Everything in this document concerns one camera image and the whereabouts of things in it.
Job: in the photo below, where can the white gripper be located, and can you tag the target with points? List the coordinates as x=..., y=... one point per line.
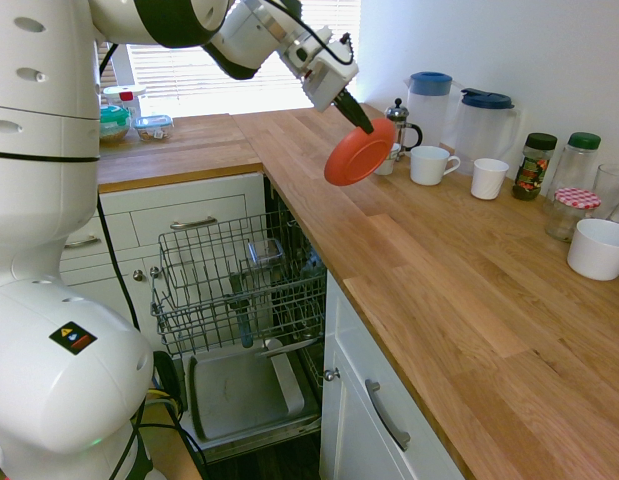
x=331, y=82

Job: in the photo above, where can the orange plastic plate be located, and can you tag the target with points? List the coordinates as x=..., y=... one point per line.
x=356, y=157

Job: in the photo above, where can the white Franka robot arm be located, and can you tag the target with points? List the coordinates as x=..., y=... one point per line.
x=39, y=200

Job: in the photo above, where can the grey dishwasher door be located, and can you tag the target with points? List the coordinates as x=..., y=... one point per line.
x=234, y=395

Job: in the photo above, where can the white cabinet beside dishwasher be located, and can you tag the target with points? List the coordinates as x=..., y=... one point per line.
x=349, y=440

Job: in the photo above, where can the French press coffee maker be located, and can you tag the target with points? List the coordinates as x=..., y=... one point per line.
x=401, y=125

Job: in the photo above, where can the small white cup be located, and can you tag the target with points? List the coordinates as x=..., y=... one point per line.
x=389, y=162

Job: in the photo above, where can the tall pitcher round blue lid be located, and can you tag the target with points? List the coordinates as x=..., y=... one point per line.
x=429, y=105

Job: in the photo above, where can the clear pitcher dark blue lid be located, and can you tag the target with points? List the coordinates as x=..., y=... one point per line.
x=484, y=135

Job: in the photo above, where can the white window blinds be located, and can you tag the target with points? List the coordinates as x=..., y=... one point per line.
x=214, y=75

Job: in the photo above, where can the clear square glass container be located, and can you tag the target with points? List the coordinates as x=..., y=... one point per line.
x=265, y=252

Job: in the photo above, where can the spice jar black lid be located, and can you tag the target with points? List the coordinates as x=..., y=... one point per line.
x=531, y=170

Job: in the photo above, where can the food container blue clips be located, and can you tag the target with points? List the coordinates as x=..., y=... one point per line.
x=153, y=127

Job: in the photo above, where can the white corner kitchen cabinet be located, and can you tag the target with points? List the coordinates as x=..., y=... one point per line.
x=154, y=205

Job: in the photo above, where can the clear jar green lid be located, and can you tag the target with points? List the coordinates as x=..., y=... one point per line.
x=579, y=165

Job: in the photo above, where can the food container white lid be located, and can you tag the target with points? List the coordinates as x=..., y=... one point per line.
x=124, y=95

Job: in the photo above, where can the glass jar red checked lid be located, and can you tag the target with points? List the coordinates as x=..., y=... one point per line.
x=571, y=210

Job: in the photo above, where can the round metal cabinet knob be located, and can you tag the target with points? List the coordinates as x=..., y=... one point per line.
x=154, y=272
x=331, y=374
x=138, y=275

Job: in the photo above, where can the clear drinking glass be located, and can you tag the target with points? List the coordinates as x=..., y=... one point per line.
x=611, y=190

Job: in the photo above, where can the white ceramic bowl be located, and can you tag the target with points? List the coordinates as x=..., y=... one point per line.
x=596, y=252

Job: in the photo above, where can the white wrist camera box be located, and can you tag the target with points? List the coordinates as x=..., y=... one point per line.
x=309, y=52

